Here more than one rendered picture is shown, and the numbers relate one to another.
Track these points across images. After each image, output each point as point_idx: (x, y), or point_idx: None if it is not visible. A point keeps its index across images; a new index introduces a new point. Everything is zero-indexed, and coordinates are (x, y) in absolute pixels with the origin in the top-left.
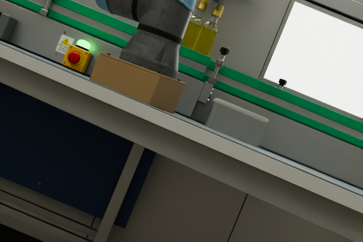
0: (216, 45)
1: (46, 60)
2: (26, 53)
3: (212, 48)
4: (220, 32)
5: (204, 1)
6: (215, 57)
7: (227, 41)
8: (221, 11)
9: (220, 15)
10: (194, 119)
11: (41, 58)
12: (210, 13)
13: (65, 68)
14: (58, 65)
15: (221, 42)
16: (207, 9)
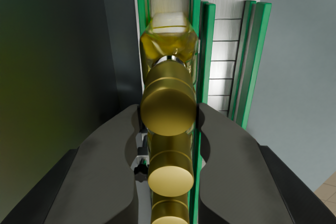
0: (51, 15)
1: (306, 142)
2: None
3: (60, 23)
4: (20, 32)
5: (192, 167)
6: None
7: None
8: (184, 78)
9: (177, 67)
10: None
11: (295, 147)
12: (5, 131)
13: (309, 128)
14: (305, 134)
15: (37, 4)
16: (6, 156)
